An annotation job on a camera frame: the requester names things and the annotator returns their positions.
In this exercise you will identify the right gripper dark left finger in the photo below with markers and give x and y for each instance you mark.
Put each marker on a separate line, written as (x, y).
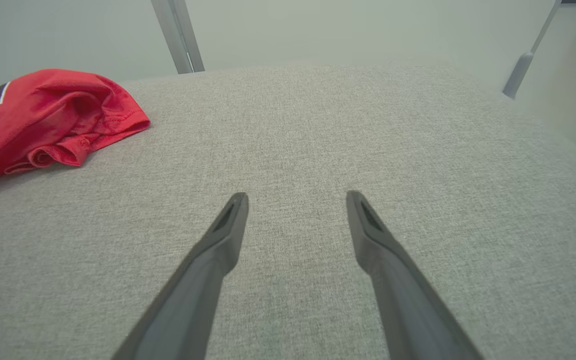
(193, 300)

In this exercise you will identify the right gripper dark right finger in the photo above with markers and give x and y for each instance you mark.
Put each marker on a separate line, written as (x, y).
(408, 310)

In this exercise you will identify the red jersey with white sleeves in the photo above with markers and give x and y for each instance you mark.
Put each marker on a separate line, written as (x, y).
(53, 115)

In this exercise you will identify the grey wheeled stand leg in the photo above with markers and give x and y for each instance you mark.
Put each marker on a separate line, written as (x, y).
(518, 75)

